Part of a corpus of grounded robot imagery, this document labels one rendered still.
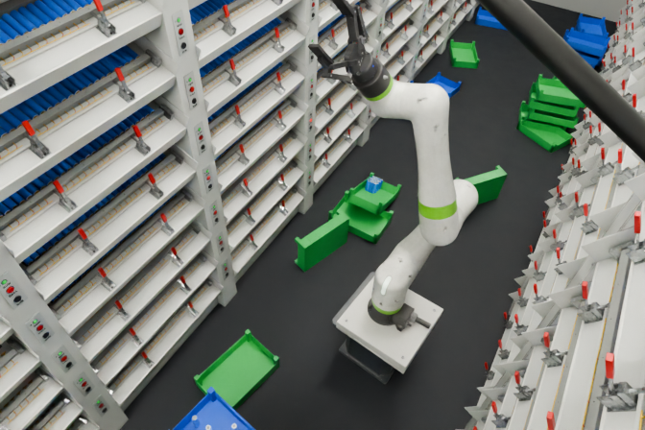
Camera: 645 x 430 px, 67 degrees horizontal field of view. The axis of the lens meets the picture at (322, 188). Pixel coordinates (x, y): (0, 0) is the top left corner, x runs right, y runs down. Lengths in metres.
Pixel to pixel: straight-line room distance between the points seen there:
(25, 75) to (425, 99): 0.93
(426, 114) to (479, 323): 1.42
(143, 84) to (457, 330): 1.75
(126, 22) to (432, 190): 0.93
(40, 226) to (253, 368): 1.20
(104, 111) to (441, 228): 1.00
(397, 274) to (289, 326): 0.71
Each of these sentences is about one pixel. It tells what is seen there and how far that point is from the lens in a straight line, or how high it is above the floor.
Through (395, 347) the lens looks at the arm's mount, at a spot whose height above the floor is 0.33.
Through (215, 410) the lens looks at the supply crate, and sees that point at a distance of 1.89.
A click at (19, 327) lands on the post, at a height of 0.89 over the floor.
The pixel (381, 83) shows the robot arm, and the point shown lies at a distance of 1.30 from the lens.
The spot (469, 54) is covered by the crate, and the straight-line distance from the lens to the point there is 4.37.
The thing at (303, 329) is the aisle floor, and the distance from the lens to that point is 2.35.
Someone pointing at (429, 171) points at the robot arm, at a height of 1.14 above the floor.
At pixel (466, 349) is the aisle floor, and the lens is 2.43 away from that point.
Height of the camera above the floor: 2.08
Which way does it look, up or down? 46 degrees down
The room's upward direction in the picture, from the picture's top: 3 degrees clockwise
